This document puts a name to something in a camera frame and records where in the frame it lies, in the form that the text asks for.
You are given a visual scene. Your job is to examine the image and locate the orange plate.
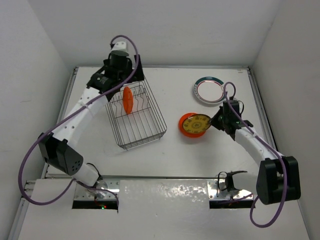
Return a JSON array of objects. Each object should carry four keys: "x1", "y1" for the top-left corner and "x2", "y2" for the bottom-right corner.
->
[
  {"x1": 122, "y1": 86, "x2": 134, "y2": 115},
  {"x1": 178, "y1": 112, "x2": 211, "y2": 138}
]

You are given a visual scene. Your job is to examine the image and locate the white plate green rim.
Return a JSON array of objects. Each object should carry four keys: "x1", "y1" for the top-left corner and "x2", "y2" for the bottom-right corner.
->
[{"x1": 193, "y1": 76, "x2": 225, "y2": 105}]

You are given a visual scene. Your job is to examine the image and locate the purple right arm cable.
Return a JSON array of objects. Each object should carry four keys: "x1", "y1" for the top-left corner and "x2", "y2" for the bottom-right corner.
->
[{"x1": 223, "y1": 81, "x2": 290, "y2": 228}]

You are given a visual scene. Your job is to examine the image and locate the metal base rail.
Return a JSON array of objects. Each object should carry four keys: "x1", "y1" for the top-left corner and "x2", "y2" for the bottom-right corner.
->
[{"x1": 22, "y1": 173, "x2": 261, "y2": 201}]

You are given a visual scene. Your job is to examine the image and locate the yellow patterned plate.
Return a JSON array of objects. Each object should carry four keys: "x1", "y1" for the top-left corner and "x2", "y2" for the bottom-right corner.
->
[{"x1": 182, "y1": 114, "x2": 211, "y2": 134}]

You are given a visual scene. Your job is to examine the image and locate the orange plate front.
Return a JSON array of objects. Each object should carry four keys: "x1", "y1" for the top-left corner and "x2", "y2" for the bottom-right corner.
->
[{"x1": 122, "y1": 86, "x2": 134, "y2": 115}]

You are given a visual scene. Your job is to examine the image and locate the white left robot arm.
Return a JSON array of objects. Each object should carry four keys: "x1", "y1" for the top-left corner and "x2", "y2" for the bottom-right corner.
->
[{"x1": 38, "y1": 41, "x2": 144, "y2": 187}]

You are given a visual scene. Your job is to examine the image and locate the wire dish rack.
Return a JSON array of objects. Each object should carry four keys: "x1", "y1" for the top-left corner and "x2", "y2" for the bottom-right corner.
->
[{"x1": 105, "y1": 79, "x2": 167, "y2": 150}]

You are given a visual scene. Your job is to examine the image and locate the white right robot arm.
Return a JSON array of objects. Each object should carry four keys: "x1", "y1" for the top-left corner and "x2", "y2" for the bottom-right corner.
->
[{"x1": 210, "y1": 100, "x2": 301, "y2": 205}]

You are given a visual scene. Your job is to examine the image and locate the white plate red characters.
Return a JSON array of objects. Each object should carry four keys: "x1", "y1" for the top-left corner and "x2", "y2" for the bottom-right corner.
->
[{"x1": 193, "y1": 84, "x2": 225, "y2": 106}]

